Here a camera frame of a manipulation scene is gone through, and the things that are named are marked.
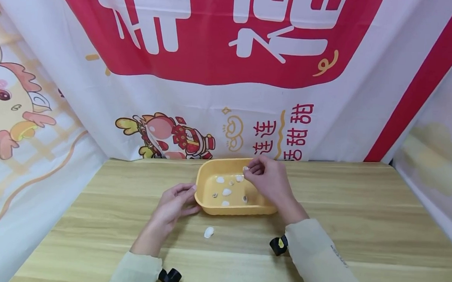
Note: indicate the person's right hand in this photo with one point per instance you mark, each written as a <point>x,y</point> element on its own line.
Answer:
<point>273,183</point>

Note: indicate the person's left hand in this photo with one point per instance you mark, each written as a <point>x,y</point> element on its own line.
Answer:
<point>170,210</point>

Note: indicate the person's right fingers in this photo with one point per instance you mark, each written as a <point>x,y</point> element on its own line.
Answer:
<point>256,165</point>

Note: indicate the person's left thumb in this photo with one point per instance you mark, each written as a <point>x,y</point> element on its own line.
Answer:
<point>192,210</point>

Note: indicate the person's left fingers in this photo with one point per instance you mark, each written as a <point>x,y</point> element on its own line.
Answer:
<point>184,189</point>

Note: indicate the yellow plastic tray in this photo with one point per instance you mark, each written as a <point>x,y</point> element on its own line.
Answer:
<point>238,210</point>

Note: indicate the person's right forearm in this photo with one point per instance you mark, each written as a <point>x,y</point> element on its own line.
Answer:
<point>319,263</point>

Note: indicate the person's left forearm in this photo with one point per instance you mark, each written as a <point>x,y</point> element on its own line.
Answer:
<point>139,267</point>

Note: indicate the scattered group of small shells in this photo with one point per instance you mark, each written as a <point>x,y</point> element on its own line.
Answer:
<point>226,192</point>

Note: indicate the black wrist band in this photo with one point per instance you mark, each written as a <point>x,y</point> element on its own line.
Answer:
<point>170,277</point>
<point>278,245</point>

